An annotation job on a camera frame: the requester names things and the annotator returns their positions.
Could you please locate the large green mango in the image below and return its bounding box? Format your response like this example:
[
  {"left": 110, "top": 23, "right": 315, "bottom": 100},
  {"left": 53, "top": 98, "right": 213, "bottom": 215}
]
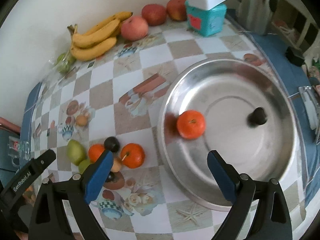
[{"left": 67, "top": 139, "right": 87, "bottom": 166}]

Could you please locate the silver metal plate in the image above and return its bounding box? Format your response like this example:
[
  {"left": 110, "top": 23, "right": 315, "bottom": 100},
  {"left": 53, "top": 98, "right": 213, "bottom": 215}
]
[{"left": 157, "top": 59, "right": 298, "bottom": 211}]

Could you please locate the steel thermos kettle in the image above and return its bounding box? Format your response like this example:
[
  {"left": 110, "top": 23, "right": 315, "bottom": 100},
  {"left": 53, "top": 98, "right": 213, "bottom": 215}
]
[{"left": 236, "top": 0, "right": 279, "bottom": 35}]

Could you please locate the large orange tangerine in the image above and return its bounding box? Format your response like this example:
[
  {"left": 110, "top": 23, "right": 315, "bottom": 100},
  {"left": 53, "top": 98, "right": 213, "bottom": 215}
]
[{"left": 176, "top": 110, "right": 206, "bottom": 140}]

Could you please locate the dark red apple middle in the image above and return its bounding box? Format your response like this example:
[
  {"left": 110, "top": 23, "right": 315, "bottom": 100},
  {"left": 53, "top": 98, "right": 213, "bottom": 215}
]
[{"left": 141, "top": 4, "right": 167, "bottom": 26}]

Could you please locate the yellow banana bunch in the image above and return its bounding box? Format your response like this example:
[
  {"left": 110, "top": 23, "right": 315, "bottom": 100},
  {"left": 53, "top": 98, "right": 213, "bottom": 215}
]
[{"left": 67, "top": 11, "right": 133, "bottom": 61}]

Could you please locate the bag of green fruit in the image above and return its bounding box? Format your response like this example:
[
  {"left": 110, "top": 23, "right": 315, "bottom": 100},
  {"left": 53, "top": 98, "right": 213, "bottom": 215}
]
[{"left": 48, "top": 51, "right": 76, "bottom": 76}]

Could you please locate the small green mango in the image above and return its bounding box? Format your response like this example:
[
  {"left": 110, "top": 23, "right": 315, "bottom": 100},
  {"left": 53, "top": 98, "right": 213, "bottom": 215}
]
[{"left": 78, "top": 158, "right": 91, "bottom": 174}]

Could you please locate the pink red apple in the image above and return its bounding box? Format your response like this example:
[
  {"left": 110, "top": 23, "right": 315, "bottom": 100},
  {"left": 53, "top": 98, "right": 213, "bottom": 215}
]
[{"left": 121, "top": 16, "right": 149, "bottom": 41}]

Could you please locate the red apple near box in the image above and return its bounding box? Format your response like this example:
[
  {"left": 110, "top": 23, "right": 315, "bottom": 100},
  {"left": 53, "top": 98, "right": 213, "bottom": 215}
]
[{"left": 167, "top": 0, "right": 187, "bottom": 22}]

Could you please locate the small orange tangerine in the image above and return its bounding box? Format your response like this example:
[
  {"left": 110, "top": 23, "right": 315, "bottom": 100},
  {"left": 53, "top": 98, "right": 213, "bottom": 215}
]
[{"left": 88, "top": 144, "right": 105, "bottom": 163}]

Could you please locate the tan small round fruit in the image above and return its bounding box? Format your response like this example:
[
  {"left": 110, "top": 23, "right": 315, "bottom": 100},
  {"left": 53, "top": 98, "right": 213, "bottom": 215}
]
[{"left": 111, "top": 157, "right": 122, "bottom": 173}]

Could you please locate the dark plum on table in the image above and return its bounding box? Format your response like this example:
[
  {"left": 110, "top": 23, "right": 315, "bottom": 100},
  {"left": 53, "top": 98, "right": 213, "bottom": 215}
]
[{"left": 104, "top": 137, "right": 120, "bottom": 153}]

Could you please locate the medium orange tangerine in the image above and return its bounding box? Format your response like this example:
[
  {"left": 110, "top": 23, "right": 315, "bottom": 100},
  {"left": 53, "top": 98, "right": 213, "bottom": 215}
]
[{"left": 120, "top": 143, "right": 145, "bottom": 168}]

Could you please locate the dark plum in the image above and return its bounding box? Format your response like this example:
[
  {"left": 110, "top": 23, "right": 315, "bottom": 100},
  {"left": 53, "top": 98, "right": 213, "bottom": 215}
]
[
  {"left": 104, "top": 137, "right": 120, "bottom": 153},
  {"left": 247, "top": 107, "right": 268, "bottom": 127}
]

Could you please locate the glass mug red label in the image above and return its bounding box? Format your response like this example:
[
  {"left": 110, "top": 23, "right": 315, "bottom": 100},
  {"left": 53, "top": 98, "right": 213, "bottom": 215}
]
[{"left": 8, "top": 137, "right": 31, "bottom": 168}]

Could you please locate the teal box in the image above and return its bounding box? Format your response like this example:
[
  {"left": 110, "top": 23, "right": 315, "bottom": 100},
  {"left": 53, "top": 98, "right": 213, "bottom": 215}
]
[{"left": 185, "top": 1, "right": 227, "bottom": 37}]

